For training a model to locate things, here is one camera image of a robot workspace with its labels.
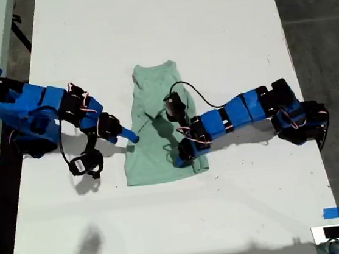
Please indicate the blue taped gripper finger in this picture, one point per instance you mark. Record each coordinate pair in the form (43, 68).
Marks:
(129, 135)
(179, 163)
(189, 162)
(113, 141)

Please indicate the pale green T-shirt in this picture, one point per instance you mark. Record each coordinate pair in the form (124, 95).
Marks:
(152, 162)

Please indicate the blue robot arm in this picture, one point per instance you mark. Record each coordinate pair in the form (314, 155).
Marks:
(238, 111)
(33, 112)

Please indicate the black diagonal strut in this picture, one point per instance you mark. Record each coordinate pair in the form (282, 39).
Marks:
(21, 33)

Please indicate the square blue tape piece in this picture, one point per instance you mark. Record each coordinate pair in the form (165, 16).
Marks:
(332, 213)

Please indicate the small black box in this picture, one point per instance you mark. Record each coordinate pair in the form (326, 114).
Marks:
(337, 232)

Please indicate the black camera stalk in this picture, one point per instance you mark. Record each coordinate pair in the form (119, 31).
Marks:
(91, 142)
(184, 124)

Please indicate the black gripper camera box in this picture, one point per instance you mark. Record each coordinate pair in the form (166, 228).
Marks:
(174, 106)
(83, 166)

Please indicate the black frame beam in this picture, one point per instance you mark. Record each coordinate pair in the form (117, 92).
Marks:
(2, 195)

